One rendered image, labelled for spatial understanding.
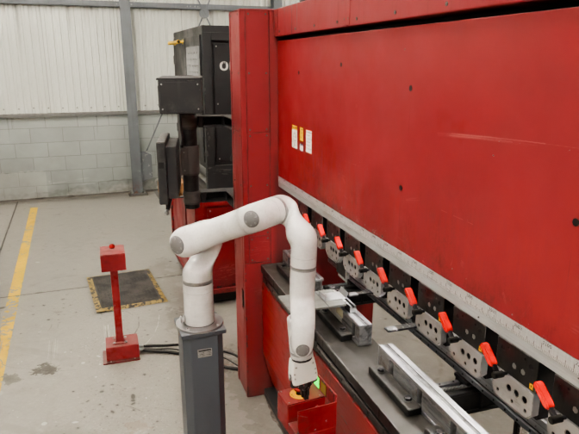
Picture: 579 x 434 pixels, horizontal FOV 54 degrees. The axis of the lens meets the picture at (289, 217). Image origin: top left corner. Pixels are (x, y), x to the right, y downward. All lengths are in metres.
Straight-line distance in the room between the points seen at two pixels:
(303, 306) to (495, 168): 0.81
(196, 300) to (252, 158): 1.17
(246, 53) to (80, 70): 6.28
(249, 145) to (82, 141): 6.33
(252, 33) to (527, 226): 2.08
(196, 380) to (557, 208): 1.57
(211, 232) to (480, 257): 0.98
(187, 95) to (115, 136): 6.14
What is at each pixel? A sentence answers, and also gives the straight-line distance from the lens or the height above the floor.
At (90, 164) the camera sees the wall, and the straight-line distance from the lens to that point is 9.40.
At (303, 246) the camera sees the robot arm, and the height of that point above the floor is 1.44.
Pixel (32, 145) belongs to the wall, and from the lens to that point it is 9.37.
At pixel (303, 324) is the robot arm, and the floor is 1.18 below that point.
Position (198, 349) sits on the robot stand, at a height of 0.93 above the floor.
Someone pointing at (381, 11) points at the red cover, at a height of 2.19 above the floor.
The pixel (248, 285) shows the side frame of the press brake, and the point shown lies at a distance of 3.41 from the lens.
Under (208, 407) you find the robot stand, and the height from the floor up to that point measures 0.66.
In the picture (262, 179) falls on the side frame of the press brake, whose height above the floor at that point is 1.39.
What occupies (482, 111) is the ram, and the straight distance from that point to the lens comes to 1.59.
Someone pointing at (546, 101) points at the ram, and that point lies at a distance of 1.41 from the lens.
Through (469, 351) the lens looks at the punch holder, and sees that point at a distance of 1.74.
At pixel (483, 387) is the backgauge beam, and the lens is 2.24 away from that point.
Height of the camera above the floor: 2.03
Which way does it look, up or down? 15 degrees down
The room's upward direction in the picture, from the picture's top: straight up
